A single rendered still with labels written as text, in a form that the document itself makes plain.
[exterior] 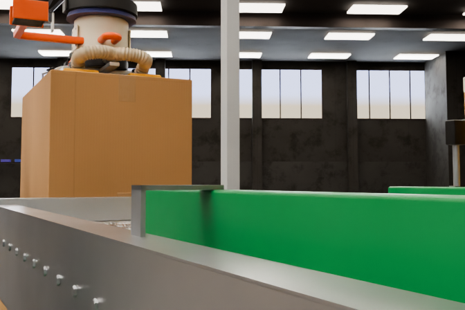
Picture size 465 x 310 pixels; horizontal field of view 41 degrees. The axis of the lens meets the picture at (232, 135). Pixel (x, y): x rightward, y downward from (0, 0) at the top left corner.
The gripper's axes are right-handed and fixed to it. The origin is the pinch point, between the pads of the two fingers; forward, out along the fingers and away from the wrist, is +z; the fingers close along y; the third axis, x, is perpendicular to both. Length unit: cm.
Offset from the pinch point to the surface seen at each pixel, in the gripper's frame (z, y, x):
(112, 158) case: 51, -1, -71
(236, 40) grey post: -62, 179, 234
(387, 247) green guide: 62, -16, -206
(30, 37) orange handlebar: 15, -20, -48
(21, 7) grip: 14, -26, -77
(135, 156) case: 50, 6, -71
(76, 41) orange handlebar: 15, -7, -47
